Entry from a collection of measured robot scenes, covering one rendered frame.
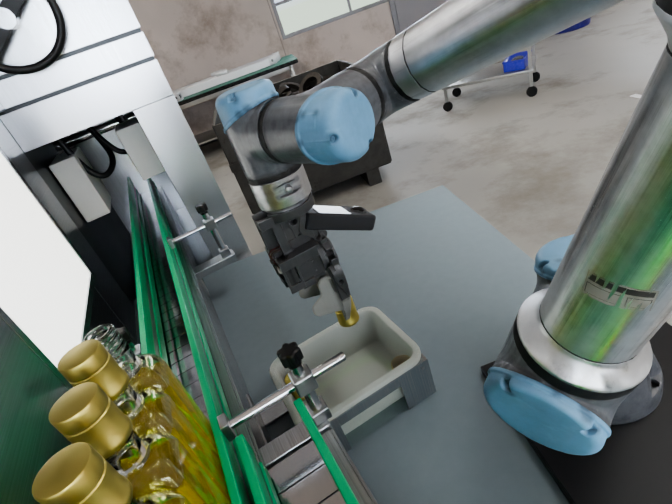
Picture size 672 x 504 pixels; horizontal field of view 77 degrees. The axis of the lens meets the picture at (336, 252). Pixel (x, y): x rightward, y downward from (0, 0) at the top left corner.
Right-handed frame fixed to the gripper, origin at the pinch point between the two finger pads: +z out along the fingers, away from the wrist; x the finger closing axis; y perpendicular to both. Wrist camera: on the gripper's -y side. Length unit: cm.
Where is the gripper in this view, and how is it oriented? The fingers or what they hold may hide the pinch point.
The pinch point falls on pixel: (343, 304)
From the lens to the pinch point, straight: 68.5
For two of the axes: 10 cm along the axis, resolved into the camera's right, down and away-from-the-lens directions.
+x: 4.2, 3.5, -8.3
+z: 3.0, 8.1, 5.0
